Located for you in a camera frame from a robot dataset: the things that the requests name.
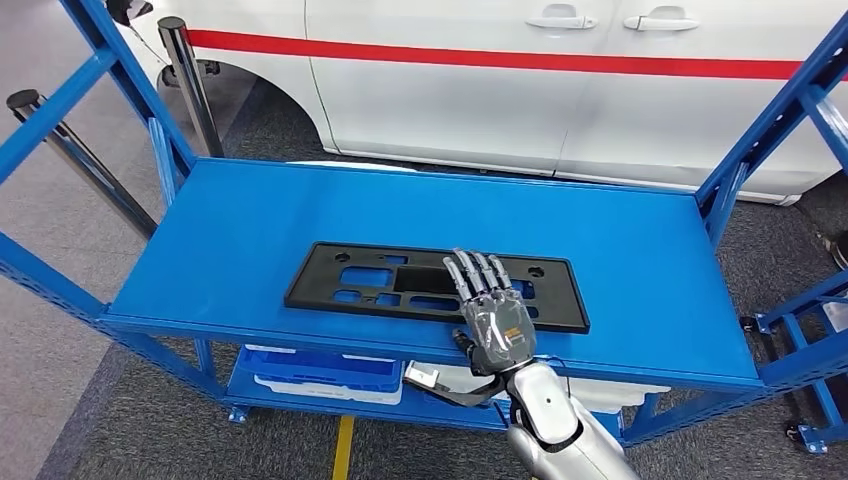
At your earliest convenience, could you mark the blue plastic bin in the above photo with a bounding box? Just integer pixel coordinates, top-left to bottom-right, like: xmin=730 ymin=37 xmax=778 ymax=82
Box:
xmin=235 ymin=345 xmax=405 ymax=394

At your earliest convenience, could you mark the black plastic plate frame part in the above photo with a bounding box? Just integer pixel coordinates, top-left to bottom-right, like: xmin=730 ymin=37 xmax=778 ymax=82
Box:
xmin=284 ymin=241 xmax=591 ymax=335

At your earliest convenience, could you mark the blue metal shelf rack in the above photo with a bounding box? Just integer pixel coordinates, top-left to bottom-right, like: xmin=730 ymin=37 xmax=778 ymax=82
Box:
xmin=740 ymin=268 xmax=848 ymax=456
xmin=0 ymin=0 xmax=848 ymax=448

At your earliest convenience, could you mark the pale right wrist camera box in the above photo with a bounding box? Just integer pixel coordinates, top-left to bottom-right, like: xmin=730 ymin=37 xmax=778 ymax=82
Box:
xmin=404 ymin=362 xmax=442 ymax=391

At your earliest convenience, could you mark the yellow floor tape outline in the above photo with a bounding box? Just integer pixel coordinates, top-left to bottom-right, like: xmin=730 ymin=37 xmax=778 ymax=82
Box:
xmin=331 ymin=415 xmax=357 ymax=480

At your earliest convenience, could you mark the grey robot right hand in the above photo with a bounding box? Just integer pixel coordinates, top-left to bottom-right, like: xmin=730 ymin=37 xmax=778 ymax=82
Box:
xmin=441 ymin=247 xmax=539 ymax=376

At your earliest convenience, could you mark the chrome stanchion post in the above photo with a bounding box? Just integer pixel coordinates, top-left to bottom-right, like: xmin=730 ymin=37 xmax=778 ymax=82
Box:
xmin=157 ymin=16 xmax=225 ymax=159
xmin=5 ymin=89 xmax=159 ymax=241

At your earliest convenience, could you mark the white car with red stripe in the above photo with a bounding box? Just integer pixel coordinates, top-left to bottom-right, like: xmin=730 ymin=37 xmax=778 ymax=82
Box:
xmin=105 ymin=0 xmax=848 ymax=207

